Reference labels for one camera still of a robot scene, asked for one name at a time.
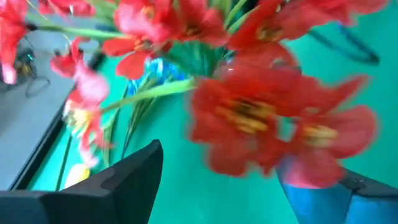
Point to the yellow artificial tulip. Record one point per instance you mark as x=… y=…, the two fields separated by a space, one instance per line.
x=77 y=175

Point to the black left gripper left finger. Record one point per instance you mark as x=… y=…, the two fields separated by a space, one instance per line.
x=77 y=208

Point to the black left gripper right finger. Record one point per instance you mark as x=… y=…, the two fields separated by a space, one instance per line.
x=326 y=208

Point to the red artificial flower bunch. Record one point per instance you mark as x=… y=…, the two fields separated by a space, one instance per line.
x=248 y=118
x=12 y=31
x=202 y=25

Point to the red artificial flower bouquet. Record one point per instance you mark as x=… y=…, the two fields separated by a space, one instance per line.
x=217 y=202

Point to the blue artificial flower bunch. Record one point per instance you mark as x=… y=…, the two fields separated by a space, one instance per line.
x=161 y=70

